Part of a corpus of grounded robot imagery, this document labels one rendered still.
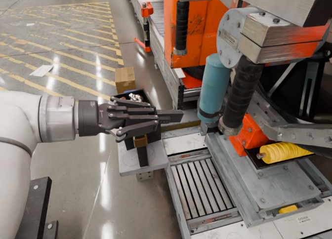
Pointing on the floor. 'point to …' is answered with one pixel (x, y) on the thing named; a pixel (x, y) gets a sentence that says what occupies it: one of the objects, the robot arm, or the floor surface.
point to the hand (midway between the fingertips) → (168, 116)
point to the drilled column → (145, 175)
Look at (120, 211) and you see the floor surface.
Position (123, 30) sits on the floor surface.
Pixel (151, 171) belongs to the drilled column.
